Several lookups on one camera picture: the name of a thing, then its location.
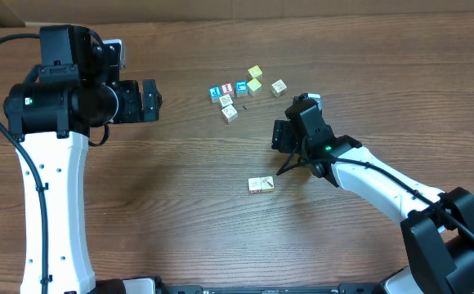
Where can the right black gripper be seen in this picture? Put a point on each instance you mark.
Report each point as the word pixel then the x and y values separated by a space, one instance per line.
pixel 283 137

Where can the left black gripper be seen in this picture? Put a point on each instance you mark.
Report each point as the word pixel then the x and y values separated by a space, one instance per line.
pixel 140 101

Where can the natural block number 4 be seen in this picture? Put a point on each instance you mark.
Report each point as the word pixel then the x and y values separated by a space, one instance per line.
pixel 267 184

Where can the natural block letter B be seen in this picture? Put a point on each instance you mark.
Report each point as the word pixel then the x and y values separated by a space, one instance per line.
pixel 254 185

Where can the wood block red side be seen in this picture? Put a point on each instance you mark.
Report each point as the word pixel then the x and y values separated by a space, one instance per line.
pixel 230 113

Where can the blue letter P block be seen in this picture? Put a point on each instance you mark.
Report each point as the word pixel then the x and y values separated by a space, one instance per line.
pixel 215 93

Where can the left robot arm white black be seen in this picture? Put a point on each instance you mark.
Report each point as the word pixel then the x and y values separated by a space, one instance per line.
pixel 50 115

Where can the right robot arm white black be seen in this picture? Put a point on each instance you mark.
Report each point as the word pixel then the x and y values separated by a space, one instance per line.
pixel 437 226

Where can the natural wood block right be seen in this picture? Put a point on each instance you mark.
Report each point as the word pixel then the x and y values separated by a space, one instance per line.
pixel 278 88

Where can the yellow block lower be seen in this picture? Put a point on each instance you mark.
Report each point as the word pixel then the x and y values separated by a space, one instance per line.
pixel 254 87

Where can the yellow block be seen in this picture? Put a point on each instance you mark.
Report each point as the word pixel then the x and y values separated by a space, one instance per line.
pixel 254 87
pixel 255 72

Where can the natural wood picture block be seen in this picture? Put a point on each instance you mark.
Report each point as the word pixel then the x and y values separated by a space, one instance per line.
pixel 225 101

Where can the yellow block upper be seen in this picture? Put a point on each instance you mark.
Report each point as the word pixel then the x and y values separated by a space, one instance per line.
pixel 255 72

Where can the red letter I block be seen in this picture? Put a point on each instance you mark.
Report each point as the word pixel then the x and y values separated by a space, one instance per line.
pixel 227 89

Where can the cardboard box edge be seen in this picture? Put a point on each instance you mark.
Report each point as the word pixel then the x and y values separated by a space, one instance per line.
pixel 16 13

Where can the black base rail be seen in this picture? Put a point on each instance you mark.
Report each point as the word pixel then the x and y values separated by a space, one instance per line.
pixel 343 288

